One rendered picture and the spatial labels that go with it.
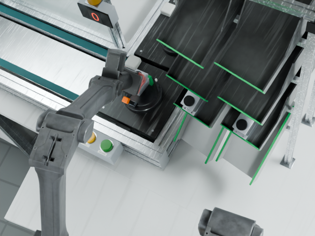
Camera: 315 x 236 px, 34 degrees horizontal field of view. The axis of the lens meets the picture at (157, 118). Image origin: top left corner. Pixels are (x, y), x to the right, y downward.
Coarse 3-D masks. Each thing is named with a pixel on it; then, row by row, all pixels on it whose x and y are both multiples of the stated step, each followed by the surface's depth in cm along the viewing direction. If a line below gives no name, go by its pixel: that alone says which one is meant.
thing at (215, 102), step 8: (224, 80) 145; (184, 88) 148; (216, 96) 145; (176, 104) 148; (208, 104) 146; (216, 104) 145; (224, 104) 142; (200, 112) 147; (208, 112) 146; (216, 112) 145; (200, 120) 144; (208, 120) 145; (216, 120) 144
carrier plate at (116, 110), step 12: (156, 72) 182; (168, 84) 179; (120, 96) 179; (168, 96) 177; (108, 108) 178; (120, 108) 177; (156, 108) 175; (168, 108) 175; (120, 120) 175; (132, 120) 175; (144, 120) 174; (156, 120) 173; (144, 132) 172; (156, 132) 171
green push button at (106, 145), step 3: (102, 141) 173; (105, 141) 172; (108, 141) 172; (102, 144) 172; (105, 144) 172; (108, 144) 172; (111, 144) 172; (102, 147) 172; (105, 147) 171; (108, 147) 171; (111, 147) 172; (105, 150) 171; (108, 150) 172
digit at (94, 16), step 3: (87, 9) 166; (90, 12) 166; (93, 12) 165; (96, 12) 164; (90, 15) 168; (93, 15) 167; (96, 15) 166; (99, 15) 165; (93, 18) 169; (96, 18) 168; (99, 18) 166; (96, 21) 170; (99, 21) 168
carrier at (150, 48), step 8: (168, 8) 191; (160, 16) 192; (168, 16) 192; (160, 24) 191; (152, 32) 190; (144, 40) 188; (152, 40) 188; (144, 48) 187; (152, 48) 186; (160, 48) 186; (168, 48) 182; (136, 56) 188; (144, 56) 185; (152, 56) 185; (160, 56) 184; (168, 56) 184; (176, 56) 183; (160, 64) 183; (168, 64) 182
